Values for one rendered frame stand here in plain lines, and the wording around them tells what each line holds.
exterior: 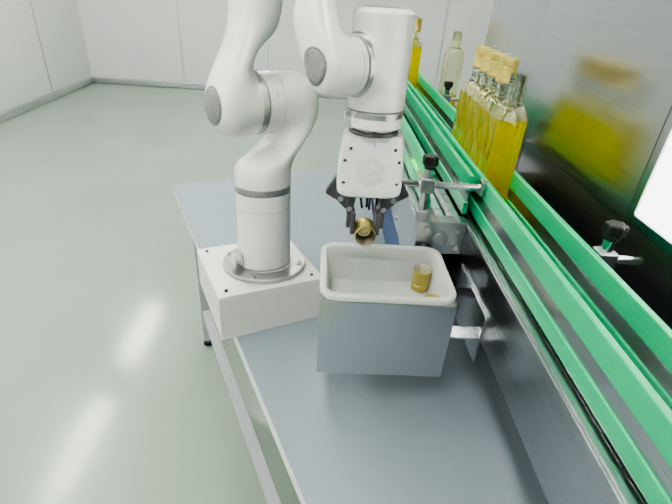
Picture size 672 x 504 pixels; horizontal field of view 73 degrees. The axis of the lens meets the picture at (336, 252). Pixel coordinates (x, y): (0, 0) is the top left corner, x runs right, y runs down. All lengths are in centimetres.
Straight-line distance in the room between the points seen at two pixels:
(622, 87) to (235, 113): 64
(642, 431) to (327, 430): 51
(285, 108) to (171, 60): 625
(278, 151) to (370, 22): 39
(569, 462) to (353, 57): 53
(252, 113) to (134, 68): 648
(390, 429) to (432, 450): 8
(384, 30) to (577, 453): 54
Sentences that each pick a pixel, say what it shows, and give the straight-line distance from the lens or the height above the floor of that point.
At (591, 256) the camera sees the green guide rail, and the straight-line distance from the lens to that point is 71.
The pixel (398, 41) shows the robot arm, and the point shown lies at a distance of 66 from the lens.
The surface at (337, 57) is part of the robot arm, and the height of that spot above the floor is 135.
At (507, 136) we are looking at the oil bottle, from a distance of 92.
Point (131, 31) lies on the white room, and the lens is 726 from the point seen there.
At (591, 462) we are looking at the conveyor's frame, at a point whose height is 104.
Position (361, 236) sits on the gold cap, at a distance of 78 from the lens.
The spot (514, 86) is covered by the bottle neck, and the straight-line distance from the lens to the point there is 92.
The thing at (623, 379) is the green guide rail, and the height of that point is 112.
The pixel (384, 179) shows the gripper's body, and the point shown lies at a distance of 71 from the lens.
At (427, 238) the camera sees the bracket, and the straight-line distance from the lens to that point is 90.
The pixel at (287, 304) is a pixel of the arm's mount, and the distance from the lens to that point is 103.
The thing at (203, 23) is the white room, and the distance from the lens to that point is 696.
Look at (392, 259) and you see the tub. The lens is 87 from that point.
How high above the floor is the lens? 143
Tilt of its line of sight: 31 degrees down
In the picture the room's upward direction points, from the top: 4 degrees clockwise
